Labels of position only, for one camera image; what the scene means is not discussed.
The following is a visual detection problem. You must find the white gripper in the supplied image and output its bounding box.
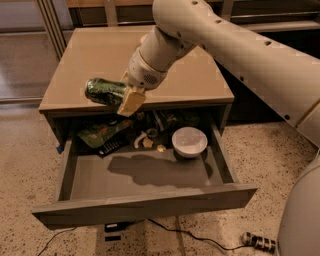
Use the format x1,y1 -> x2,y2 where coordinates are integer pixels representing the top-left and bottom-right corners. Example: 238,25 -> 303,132
117,48 -> 167,117

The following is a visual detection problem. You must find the green soda can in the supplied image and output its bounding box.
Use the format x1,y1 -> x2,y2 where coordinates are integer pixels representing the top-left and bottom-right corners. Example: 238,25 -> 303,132
85,78 -> 126,107

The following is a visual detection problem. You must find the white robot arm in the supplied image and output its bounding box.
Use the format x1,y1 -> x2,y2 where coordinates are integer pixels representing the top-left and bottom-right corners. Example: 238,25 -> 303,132
118,0 -> 320,256

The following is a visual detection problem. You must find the grey drawer cabinet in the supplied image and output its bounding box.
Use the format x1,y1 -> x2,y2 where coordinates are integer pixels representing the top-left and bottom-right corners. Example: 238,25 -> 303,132
39,26 -> 234,146

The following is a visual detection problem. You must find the white bowl in drawer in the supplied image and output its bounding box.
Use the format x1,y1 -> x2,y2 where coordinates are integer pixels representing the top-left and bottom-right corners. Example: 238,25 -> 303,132
172,127 -> 208,158

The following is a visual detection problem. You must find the open grey top drawer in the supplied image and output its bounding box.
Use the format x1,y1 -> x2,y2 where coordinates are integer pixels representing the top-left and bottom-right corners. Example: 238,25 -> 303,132
32,122 -> 257,230

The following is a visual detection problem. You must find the white curved plastic piece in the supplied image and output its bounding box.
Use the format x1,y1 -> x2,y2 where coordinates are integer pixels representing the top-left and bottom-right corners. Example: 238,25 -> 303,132
133,131 -> 147,149

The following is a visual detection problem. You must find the black remote control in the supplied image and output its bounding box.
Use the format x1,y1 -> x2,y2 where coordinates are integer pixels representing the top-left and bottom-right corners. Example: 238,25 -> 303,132
97,139 -> 127,157

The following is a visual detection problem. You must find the small tan food piece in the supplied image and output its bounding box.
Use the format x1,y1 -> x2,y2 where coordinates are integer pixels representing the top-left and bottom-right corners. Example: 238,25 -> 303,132
142,138 -> 153,148

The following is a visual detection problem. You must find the green snack bag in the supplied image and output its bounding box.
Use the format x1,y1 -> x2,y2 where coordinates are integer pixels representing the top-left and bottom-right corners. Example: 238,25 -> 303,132
77,119 -> 133,148

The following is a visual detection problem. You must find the small beige crumpled piece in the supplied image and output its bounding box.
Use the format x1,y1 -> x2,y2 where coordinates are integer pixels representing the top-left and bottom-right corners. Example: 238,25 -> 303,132
157,144 -> 166,153

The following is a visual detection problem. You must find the black box under cabinet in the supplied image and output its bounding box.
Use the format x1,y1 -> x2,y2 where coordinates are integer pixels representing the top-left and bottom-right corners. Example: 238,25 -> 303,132
104,222 -> 129,242

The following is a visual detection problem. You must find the metal window railing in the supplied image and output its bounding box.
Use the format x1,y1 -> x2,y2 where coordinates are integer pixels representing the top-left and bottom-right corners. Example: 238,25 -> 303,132
32,0 -> 320,58

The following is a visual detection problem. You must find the black power strip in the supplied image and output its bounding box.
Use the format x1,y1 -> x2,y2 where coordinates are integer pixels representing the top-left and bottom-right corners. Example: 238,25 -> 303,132
241,232 -> 276,254

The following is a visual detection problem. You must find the black floor cable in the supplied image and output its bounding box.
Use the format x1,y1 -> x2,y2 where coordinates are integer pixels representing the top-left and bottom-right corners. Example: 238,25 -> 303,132
146,218 -> 248,252

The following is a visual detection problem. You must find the thin black cable left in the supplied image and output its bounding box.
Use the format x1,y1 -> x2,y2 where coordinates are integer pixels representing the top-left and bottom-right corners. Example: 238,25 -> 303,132
35,226 -> 78,256

